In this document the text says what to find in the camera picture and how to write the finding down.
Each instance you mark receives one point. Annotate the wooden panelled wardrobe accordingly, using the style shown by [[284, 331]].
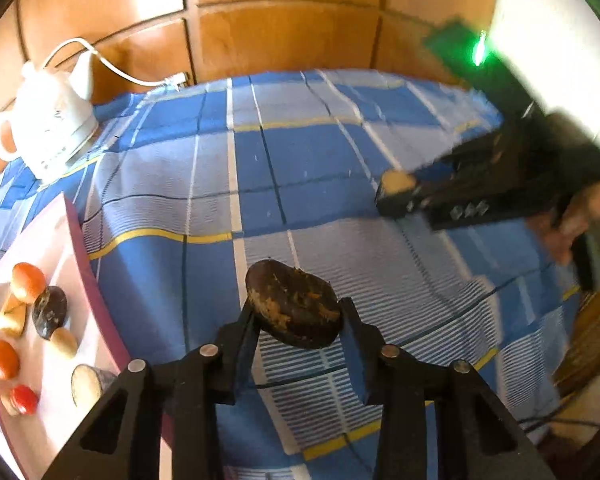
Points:
[[280, 20]]

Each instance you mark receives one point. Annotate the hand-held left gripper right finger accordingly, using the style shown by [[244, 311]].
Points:
[[355, 370]]

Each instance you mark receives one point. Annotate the small tan round fruit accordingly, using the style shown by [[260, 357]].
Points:
[[6, 407]]

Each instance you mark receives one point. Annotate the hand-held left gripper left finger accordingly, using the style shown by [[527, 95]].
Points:
[[237, 355]]

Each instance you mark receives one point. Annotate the person's right hand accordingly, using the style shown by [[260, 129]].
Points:
[[592, 210]]

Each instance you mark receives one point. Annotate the orange tangerine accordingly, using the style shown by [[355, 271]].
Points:
[[28, 282], [2, 359]]

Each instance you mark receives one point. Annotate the pink rectangular tray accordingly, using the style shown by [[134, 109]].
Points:
[[45, 245]]

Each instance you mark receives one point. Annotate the red cherry tomato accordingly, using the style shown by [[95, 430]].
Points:
[[25, 400]]

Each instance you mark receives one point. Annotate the large tan round fruit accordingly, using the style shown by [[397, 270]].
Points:
[[64, 343]]

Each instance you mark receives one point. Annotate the yellow fruit chunk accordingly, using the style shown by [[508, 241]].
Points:
[[11, 320]]

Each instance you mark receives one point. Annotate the white ceramic electric kettle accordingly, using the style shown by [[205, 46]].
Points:
[[50, 120]]

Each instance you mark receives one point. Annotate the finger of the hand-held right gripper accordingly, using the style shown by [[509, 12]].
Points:
[[455, 210], [470, 160]]

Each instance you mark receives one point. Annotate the brown wooden furniture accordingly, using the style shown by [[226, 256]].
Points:
[[595, 340]]

